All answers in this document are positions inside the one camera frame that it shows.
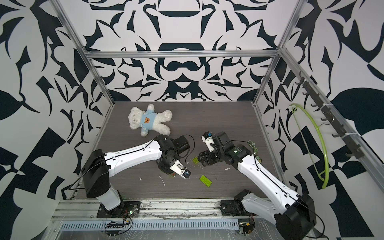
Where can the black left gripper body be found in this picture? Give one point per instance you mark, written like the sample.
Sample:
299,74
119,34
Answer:
166,165

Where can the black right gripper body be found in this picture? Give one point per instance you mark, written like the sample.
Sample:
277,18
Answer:
216,155

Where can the lime square lego brick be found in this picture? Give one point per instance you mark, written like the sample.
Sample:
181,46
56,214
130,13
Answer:
195,160

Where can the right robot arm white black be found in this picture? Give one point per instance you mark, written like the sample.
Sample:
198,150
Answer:
293,215

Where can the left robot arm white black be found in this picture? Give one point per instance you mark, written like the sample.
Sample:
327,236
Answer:
100,167

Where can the lime long lego brick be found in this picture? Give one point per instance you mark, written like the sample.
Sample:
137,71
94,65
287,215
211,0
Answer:
207,182

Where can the white teddy bear blue shirt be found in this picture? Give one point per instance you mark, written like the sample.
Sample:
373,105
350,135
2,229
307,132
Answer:
149,120

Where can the black connector box right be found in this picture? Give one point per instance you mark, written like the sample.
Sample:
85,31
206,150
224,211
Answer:
245,228

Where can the black connector box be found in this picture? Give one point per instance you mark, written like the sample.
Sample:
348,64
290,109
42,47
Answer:
114,225
245,228

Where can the black connector box left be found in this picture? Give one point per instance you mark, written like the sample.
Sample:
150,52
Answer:
114,225

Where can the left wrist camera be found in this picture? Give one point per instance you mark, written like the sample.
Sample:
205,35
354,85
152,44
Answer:
180,170

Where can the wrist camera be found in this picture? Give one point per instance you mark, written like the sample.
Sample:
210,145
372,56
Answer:
180,170
207,138

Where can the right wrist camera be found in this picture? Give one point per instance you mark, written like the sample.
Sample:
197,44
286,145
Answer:
207,138

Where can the green keychain with charm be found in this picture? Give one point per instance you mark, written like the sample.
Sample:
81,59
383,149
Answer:
255,151

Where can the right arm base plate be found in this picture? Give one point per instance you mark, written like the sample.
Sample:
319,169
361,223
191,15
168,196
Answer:
233,208

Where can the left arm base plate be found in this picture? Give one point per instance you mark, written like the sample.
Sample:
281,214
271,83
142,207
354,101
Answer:
124,210

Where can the black wall hook rail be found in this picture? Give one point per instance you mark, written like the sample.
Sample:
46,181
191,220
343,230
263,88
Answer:
330,118

